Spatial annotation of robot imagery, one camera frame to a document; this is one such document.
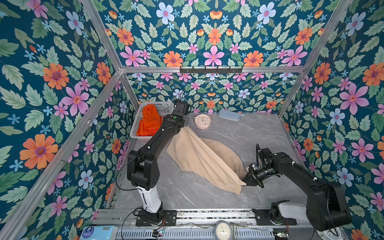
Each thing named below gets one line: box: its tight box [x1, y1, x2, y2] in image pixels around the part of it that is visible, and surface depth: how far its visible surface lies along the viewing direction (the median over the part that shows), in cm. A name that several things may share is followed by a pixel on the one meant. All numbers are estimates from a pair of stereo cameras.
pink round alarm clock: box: [194, 113, 212, 130], surface depth 113 cm
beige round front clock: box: [215, 220, 233, 240], surface depth 68 cm
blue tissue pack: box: [79, 225, 119, 240], surface depth 67 cm
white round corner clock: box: [316, 226, 347, 240], surface depth 68 cm
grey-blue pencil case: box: [217, 109, 245, 122], surface depth 117 cm
